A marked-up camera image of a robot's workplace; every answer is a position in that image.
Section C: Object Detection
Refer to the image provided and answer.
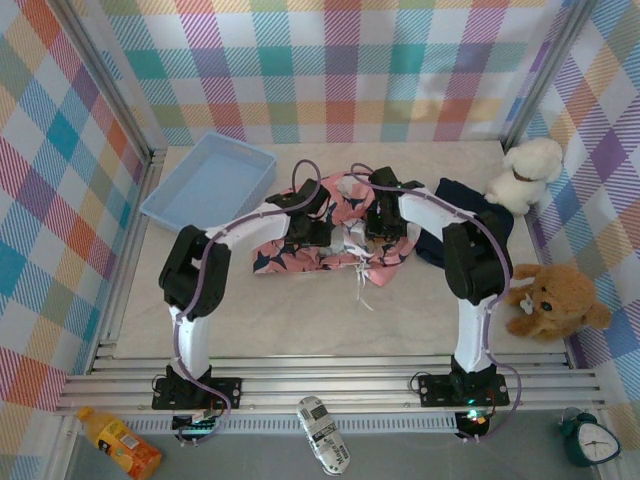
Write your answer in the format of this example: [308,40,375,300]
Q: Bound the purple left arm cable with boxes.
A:
[171,159,326,446]

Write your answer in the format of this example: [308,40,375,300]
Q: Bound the light blue plastic basket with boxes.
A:
[139,132,279,234]

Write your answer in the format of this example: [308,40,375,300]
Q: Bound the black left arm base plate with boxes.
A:
[151,375,244,412]

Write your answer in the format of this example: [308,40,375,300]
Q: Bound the orange juice bottle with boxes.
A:
[75,405,164,476]

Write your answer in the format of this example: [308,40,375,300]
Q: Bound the aluminium frame post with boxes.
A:
[502,0,599,151]
[49,0,169,166]

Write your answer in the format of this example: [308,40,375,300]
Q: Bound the brown plush dog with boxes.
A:
[504,263,614,344]

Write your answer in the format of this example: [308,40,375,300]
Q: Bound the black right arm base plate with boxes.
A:
[417,373,511,407]

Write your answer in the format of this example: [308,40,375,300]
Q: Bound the aluminium frame rails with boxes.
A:
[54,352,616,416]

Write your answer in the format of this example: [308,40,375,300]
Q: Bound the navy blue garment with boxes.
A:
[414,177,516,271]

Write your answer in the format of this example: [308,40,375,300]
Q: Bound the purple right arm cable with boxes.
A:
[349,162,525,444]

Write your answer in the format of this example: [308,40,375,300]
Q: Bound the white printed drink pouch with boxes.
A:
[295,395,354,476]

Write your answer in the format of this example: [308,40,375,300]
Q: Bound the white slotted cable duct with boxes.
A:
[119,417,459,435]

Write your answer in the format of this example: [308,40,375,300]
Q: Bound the teal alarm clock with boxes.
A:
[557,407,623,469]

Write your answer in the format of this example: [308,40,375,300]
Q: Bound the pink patterned shorts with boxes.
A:
[252,172,422,312]

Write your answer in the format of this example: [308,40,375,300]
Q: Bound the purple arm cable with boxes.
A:
[349,162,525,444]
[171,159,326,446]

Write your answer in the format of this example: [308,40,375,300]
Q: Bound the white plush dog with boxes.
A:
[484,137,564,216]

